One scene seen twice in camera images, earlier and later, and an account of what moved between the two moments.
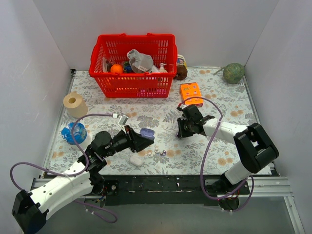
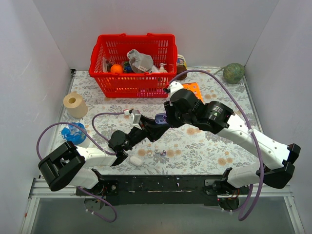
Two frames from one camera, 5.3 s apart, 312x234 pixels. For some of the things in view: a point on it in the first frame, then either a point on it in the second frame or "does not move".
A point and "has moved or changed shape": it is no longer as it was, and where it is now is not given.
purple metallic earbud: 163,153 does not move
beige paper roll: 75,105 does not move
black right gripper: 184,127 -> 170,113
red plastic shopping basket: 134,66 does not move
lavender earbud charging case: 147,133 has moved or changed shape
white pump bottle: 162,70 does not move
